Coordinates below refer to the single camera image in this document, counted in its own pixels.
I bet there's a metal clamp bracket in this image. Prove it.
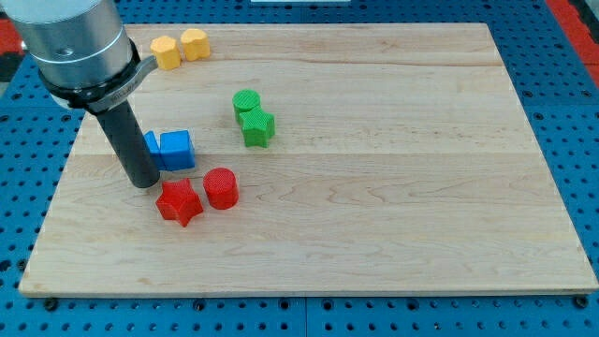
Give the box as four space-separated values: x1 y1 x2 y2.
85 56 158 114

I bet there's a green cylinder block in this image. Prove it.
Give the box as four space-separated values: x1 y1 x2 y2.
232 89 261 124

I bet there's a yellow block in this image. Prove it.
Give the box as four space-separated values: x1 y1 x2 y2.
181 28 211 61
150 36 182 70

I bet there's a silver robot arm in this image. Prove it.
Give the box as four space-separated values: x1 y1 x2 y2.
1 0 139 108

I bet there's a blue block behind rod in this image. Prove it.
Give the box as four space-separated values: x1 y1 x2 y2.
144 131 166 170

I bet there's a green star block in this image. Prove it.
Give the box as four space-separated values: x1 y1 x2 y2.
240 107 275 148

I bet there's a wooden board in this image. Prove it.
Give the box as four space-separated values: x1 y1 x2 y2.
20 23 598 298

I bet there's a yellow block left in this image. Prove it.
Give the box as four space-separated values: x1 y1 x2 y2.
150 36 182 70

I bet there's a yellow block right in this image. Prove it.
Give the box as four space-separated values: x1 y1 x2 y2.
181 28 211 61

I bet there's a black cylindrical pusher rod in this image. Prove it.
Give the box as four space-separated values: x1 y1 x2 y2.
96 101 160 188

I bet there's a red cylinder block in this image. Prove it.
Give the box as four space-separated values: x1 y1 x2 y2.
203 168 239 210

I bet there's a blue cube block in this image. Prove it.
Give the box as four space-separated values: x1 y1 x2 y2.
160 130 196 171

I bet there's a red star block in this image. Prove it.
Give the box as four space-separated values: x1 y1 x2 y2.
155 178 203 227

